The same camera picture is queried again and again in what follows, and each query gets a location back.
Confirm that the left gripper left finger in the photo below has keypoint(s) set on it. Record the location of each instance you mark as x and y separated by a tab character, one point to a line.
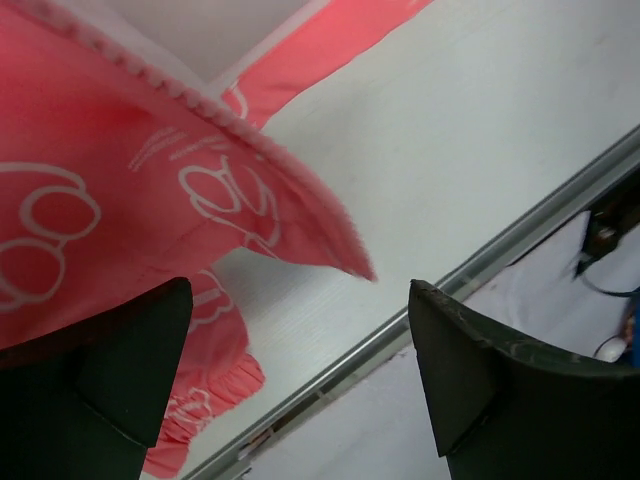
88	401

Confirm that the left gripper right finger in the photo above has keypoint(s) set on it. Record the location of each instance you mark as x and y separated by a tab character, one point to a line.
504	405

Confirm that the pink patterned jacket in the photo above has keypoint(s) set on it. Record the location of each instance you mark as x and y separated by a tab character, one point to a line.
119	172

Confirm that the aluminium table frame rail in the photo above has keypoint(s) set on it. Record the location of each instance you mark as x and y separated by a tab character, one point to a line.
517	242

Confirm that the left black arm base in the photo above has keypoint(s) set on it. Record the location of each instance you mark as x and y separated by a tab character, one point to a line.
611	217

